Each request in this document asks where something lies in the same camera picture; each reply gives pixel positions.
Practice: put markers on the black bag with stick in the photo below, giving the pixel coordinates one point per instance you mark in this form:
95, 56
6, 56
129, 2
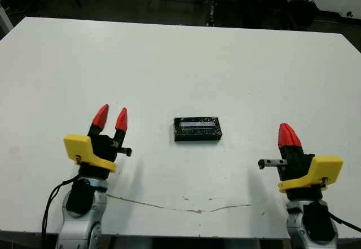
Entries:
303, 8

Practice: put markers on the small black floor object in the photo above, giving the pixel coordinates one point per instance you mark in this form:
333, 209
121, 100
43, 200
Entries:
349, 14

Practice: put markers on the glossy black box lid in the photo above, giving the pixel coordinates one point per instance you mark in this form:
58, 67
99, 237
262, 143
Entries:
197, 128

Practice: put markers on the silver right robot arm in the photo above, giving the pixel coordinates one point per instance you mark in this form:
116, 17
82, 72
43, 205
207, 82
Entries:
296, 226

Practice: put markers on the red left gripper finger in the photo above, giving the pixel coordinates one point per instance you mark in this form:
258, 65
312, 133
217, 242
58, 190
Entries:
101, 118
122, 120

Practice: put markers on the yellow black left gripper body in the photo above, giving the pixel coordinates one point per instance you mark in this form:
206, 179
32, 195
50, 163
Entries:
81, 147

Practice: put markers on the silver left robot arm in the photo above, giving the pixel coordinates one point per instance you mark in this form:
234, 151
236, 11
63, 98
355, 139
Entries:
81, 232

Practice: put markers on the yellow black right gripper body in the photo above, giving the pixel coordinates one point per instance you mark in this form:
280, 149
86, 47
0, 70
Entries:
324, 170

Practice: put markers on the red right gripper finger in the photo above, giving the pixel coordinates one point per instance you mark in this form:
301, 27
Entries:
295, 143
284, 137

